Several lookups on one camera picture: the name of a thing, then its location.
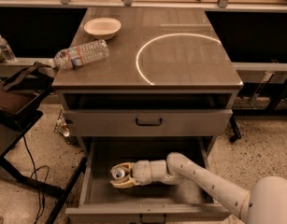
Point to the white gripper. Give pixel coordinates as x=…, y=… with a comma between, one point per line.
x=141, y=172

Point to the silver blue redbull can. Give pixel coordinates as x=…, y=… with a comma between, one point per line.
x=118, y=173

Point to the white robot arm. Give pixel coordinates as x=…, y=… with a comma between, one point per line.
x=265, y=203

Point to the open grey lower drawer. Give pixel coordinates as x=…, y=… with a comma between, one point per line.
x=156, y=203

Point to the closed grey upper drawer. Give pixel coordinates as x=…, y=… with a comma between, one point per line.
x=151, y=123

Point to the grey drawer cabinet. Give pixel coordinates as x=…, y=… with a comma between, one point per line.
x=161, y=59

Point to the plastic bottle on floor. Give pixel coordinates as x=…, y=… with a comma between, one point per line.
x=61, y=126

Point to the black caster wheel leg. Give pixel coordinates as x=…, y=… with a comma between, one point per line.
x=236, y=133

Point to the black side table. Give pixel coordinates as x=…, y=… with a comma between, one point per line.
x=9, y=137

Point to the clear plastic water bottle lying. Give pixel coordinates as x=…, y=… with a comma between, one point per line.
x=79, y=55

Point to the white paper bowl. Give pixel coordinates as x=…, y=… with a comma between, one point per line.
x=102, y=28

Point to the small upright water bottle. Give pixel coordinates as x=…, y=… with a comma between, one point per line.
x=7, y=51

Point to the dark bag with straps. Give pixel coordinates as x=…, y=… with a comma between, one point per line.
x=23, y=92

